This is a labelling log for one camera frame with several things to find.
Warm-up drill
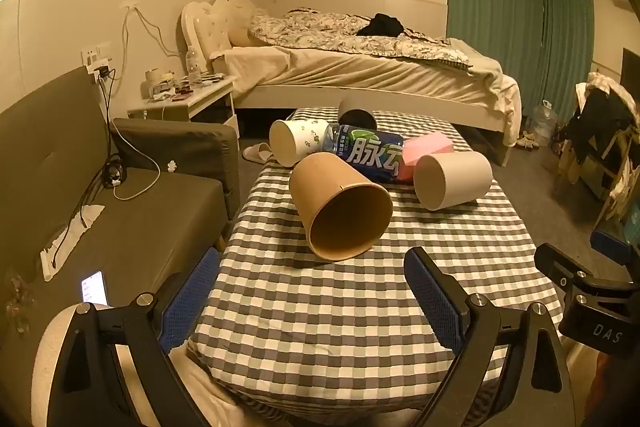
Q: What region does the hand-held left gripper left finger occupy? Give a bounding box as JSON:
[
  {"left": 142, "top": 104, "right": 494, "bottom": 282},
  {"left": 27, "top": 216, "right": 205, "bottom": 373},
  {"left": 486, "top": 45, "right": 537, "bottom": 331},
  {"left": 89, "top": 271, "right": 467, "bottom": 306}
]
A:
[{"left": 47, "top": 247, "right": 221, "bottom": 427}]

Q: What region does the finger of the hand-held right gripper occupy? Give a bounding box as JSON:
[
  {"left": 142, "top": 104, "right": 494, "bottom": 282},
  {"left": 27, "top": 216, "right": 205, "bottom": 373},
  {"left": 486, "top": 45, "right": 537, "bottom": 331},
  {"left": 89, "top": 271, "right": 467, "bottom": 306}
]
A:
[
  {"left": 590, "top": 219, "right": 640, "bottom": 269},
  {"left": 534, "top": 243, "right": 601, "bottom": 292}
]

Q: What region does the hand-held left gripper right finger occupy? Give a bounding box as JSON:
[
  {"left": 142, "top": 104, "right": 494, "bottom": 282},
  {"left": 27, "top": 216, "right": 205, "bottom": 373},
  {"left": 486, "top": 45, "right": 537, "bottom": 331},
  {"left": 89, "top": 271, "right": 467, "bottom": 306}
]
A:
[{"left": 404, "top": 247, "right": 577, "bottom": 427}]

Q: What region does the brown paper cup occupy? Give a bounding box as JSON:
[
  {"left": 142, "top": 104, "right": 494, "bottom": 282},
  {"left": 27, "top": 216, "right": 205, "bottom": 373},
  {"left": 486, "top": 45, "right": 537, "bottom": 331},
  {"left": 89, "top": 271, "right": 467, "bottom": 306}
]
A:
[{"left": 290, "top": 154, "right": 394, "bottom": 263}]

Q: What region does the person's right forearm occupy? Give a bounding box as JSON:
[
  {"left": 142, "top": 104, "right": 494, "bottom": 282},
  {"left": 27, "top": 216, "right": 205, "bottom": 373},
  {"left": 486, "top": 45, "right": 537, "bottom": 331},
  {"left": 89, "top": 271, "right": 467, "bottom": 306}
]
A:
[{"left": 589, "top": 347, "right": 640, "bottom": 427}]

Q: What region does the plain white paper cup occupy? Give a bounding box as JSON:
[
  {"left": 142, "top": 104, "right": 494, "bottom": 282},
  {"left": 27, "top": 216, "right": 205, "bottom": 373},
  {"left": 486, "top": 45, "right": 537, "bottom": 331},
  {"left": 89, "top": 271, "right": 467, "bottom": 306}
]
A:
[{"left": 413, "top": 151, "right": 494, "bottom": 211}]

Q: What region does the white cup with green print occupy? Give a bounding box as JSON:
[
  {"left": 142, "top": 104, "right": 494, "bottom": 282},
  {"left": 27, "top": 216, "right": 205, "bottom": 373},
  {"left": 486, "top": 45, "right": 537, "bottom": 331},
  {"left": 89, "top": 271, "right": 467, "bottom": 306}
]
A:
[{"left": 269, "top": 118, "right": 337, "bottom": 168}]

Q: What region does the dark grey cup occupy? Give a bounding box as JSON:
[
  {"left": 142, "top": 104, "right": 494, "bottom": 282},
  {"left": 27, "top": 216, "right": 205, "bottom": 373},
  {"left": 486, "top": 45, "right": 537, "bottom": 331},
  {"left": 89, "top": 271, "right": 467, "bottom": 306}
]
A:
[{"left": 337, "top": 97, "right": 379, "bottom": 130}]

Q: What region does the lit smartphone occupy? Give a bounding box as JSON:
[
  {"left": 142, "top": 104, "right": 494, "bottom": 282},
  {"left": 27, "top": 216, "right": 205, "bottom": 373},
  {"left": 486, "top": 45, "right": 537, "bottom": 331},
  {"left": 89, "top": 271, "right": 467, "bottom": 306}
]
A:
[{"left": 79, "top": 270, "right": 109, "bottom": 307}]

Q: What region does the grey checked tablecloth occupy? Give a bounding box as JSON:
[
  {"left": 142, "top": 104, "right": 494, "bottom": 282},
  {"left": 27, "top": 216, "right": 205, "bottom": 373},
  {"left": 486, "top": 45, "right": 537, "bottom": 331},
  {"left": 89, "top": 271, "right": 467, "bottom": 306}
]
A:
[{"left": 187, "top": 107, "right": 564, "bottom": 414}]

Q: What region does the chair piled with clothes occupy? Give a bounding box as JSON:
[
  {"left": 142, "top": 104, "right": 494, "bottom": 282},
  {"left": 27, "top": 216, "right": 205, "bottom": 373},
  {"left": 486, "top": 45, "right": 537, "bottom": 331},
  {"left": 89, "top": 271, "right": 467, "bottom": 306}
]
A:
[{"left": 552, "top": 71, "right": 640, "bottom": 219}]

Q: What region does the pair of shoes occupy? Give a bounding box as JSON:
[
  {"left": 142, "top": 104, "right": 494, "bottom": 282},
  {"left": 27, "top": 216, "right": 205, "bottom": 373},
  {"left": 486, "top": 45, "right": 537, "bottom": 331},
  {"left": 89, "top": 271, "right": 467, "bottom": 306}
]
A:
[{"left": 514, "top": 131, "right": 542, "bottom": 151}]

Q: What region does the white tissue sheet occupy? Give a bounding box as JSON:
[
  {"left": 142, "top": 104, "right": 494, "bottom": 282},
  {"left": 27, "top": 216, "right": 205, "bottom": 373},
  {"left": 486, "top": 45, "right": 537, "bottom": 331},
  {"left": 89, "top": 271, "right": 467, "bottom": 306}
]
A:
[{"left": 39, "top": 204, "right": 106, "bottom": 282}]

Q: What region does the large clear water jug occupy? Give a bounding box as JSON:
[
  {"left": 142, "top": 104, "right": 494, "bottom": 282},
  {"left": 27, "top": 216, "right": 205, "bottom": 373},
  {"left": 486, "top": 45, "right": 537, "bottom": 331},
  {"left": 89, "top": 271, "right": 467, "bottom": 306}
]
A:
[{"left": 531, "top": 100, "right": 558, "bottom": 148}]

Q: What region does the pink sponge block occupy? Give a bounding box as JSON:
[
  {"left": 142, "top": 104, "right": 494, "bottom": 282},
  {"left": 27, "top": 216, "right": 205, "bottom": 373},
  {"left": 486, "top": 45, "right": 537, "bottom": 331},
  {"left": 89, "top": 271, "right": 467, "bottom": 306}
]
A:
[{"left": 396, "top": 131, "right": 456, "bottom": 182}]

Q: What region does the olive grey sofa cushion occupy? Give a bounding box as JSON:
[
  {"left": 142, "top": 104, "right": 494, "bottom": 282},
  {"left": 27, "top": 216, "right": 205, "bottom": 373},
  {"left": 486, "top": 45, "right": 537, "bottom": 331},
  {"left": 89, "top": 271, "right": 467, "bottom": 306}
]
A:
[{"left": 112, "top": 117, "right": 242, "bottom": 221}]

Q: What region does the blue label plastic bottle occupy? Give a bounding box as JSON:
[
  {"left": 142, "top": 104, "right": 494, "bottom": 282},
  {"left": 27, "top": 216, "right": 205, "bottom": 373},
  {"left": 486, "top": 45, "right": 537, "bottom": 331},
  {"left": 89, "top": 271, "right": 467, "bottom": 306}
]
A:
[{"left": 320, "top": 124, "right": 407, "bottom": 184}]

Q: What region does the beige slipper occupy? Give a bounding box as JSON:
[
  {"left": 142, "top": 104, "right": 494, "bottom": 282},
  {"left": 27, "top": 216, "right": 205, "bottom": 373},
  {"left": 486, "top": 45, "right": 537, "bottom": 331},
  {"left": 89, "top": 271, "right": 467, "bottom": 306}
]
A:
[{"left": 242, "top": 142, "right": 275, "bottom": 163}]

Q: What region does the white nightstand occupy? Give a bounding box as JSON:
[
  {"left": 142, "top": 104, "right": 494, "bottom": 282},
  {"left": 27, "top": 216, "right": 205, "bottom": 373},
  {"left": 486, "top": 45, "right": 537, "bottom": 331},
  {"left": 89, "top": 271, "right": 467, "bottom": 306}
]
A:
[{"left": 127, "top": 75, "right": 240, "bottom": 140}]

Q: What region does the white tape roll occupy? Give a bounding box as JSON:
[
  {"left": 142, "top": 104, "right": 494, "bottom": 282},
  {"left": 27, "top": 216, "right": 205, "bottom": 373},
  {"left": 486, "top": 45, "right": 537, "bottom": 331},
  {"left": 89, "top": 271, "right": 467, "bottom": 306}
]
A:
[{"left": 144, "top": 68, "right": 174, "bottom": 100}]

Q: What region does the white bed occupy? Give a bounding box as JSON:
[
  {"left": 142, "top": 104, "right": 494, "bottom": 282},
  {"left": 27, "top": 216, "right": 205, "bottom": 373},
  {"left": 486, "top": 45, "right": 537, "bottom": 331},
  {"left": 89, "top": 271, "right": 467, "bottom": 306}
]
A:
[{"left": 180, "top": 0, "right": 523, "bottom": 168}]

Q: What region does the clear plastic bottle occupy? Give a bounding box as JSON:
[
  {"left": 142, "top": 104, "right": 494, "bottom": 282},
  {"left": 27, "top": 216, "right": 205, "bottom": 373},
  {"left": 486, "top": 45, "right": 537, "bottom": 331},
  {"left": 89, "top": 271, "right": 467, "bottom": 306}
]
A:
[{"left": 185, "top": 47, "right": 203, "bottom": 88}]

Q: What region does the white tufted headboard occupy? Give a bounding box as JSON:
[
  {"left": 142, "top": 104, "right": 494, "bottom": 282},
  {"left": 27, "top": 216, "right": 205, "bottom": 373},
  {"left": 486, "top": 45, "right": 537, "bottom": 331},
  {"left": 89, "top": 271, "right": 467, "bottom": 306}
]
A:
[{"left": 180, "top": 0, "right": 262, "bottom": 76}]

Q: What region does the black garment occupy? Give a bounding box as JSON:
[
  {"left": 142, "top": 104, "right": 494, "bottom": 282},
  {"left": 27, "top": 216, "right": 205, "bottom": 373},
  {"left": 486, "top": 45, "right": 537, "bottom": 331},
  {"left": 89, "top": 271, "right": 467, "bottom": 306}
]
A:
[{"left": 357, "top": 13, "right": 405, "bottom": 38}]

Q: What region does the patterned blanket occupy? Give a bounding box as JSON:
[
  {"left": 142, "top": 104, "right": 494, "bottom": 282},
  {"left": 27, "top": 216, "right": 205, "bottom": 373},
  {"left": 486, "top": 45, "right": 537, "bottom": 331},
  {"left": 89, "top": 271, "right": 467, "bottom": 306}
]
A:
[{"left": 248, "top": 8, "right": 474, "bottom": 70}]

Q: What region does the white charging cable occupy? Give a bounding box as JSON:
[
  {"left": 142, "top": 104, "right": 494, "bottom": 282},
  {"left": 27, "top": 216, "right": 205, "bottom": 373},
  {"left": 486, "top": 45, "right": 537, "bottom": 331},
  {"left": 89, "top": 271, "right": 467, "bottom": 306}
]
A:
[{"left": 111, "top": 121, "right": 162, "bottom": 201}]

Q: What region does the black power cable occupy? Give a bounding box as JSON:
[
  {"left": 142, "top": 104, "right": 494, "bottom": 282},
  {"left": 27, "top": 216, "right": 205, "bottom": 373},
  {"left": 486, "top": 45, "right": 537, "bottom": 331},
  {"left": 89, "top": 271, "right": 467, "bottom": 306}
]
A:
[{"left": 50, "top": 76, "right": 129, "bottom": 268}]

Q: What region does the white wall switch panel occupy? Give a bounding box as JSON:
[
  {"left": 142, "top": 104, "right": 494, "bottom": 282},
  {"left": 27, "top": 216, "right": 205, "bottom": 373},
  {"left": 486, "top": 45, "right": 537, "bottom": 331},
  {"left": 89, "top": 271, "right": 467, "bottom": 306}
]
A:
[{"left": 81, "top": 41, "right": 114, "bottom": 68}]

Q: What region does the white wall cable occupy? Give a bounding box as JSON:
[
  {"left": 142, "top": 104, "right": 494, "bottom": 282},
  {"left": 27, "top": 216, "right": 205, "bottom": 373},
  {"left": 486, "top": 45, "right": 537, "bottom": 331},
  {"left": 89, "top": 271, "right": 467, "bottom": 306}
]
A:
[{"left": 123, "top": 1, "right": 187, "bottom": 58}]

